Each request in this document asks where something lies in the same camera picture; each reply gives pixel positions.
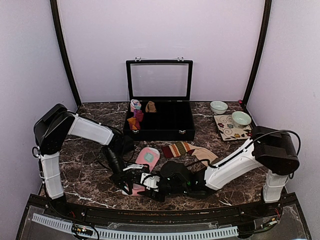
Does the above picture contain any far pale green bowl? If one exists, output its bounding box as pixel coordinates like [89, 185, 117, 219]
[210, 100, 228, 115]

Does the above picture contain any pale green bowl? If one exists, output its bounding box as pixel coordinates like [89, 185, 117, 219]
[210, 100, 228, 115]
[231, 111, 252, 129]

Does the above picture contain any near pale green bowl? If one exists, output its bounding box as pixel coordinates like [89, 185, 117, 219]
[231, 111, 252, 129]

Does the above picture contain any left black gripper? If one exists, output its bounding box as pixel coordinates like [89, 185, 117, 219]
[103, 147, 133, 195]

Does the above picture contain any right black frame post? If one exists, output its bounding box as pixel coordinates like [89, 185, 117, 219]
[242, 0, 272, 109]

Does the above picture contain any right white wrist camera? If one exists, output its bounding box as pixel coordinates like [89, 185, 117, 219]
[140, 172, 161, 192]

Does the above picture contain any pink patterned sock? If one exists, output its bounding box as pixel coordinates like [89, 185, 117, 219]
[122, 147, 160, 196]

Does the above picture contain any black glass-lid storage box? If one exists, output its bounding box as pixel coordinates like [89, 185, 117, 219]
[123, 58, 196, 141]

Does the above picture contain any rolled brown sock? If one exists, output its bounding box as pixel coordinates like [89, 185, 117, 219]
[145, 101, 157, 113]

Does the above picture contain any left black frame post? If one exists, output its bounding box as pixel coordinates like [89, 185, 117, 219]
[49, 0, 82, 108]

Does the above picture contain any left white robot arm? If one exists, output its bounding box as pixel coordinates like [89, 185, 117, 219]
[32, 103, 145, 218]

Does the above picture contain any black frame post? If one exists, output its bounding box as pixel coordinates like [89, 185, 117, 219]
[242, 0, 272, 109]
[49, 0, 82, 108]

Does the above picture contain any striped brown beige sock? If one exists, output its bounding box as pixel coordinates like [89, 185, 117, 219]
[161, 141, 218, 166]

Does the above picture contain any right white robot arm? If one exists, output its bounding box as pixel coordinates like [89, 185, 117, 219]
[137, 126, 300, 217]

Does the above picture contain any rolled purple red sock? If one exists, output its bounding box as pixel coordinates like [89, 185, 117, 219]
[133, 109, 144, 122]

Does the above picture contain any small circuit board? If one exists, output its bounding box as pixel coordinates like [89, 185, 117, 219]
[71, 225, 94, 236]

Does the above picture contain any floral square plate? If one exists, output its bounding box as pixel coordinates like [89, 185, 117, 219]
[213, 114, 252, 142]

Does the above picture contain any white slotted cable duct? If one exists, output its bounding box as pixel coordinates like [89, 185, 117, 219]
[31, 213, 239, 240]

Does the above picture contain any rolled orange sock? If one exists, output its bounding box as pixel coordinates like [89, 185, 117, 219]
[127, 117, 141, 131]

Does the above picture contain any rolled pink white sock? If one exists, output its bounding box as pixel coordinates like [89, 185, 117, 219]
[130, 99, 142, 112]

